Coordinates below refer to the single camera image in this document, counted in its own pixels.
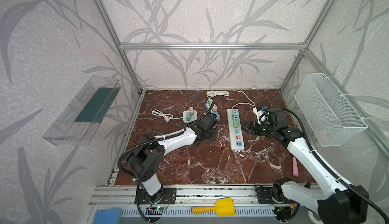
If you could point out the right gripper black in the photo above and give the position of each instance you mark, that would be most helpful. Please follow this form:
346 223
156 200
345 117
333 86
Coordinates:
255 127

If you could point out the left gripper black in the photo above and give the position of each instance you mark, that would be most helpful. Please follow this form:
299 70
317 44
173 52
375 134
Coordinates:
211 118

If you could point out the white square power strip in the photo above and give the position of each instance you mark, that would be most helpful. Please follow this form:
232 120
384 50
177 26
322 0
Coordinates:
170 117

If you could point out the blue power strip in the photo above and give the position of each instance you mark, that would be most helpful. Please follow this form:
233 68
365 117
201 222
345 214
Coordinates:
211 94

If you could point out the white long power strip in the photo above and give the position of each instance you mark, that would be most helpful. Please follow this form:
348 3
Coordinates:
236 134

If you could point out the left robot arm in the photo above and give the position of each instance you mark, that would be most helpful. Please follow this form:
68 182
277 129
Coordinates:
143 160

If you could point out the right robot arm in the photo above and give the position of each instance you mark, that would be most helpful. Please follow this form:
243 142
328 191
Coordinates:
337 201

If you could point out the purple pink toy rake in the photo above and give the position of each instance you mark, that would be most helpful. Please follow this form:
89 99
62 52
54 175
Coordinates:
295 167

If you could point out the yellow toy shovel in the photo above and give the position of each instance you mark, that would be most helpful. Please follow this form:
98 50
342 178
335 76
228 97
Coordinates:
223 208

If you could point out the white tape roll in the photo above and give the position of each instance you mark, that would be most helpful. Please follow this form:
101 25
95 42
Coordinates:
312 217

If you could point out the blue sponge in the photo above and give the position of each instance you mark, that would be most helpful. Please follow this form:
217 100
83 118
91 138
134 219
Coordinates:
109 216

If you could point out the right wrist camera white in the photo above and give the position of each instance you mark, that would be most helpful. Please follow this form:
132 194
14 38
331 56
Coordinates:
261 114

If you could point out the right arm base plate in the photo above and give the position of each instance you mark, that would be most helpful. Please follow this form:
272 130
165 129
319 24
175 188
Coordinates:
265 195

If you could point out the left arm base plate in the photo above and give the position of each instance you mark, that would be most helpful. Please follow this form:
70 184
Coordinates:
163 196

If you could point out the white wire basket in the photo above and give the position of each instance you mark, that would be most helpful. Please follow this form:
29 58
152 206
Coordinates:
332 118

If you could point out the aluminium frame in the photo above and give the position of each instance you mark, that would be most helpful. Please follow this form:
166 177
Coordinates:
119 47

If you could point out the clear plastic wall shelf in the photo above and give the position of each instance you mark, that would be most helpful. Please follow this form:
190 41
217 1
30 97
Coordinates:
80 120

